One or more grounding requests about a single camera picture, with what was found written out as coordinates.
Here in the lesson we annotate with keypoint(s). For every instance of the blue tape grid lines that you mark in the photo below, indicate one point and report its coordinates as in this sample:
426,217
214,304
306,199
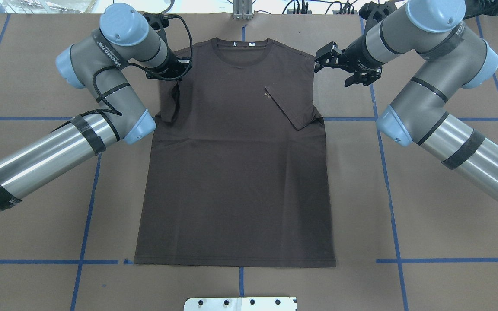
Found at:
409,234

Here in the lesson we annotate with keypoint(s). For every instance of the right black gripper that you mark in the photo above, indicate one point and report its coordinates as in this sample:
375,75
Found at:
356,57

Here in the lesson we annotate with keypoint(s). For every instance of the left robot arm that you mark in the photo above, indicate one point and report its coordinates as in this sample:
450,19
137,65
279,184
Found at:
123,37

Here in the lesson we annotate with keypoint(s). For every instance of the white camera mast base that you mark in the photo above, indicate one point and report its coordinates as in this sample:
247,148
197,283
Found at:
241,304

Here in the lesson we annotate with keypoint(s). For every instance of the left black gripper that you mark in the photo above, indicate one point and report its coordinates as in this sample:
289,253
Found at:
166,63

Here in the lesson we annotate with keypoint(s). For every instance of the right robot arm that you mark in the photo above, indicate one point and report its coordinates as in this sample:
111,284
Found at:
455,58

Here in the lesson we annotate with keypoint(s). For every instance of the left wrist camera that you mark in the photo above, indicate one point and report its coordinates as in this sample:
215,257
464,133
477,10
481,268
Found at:
158,21

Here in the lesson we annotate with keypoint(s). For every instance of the dark brown t-shirt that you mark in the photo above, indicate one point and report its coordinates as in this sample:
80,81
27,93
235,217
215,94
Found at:
238,173

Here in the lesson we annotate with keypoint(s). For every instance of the aluminium frame post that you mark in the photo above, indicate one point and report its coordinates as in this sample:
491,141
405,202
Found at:
242,9

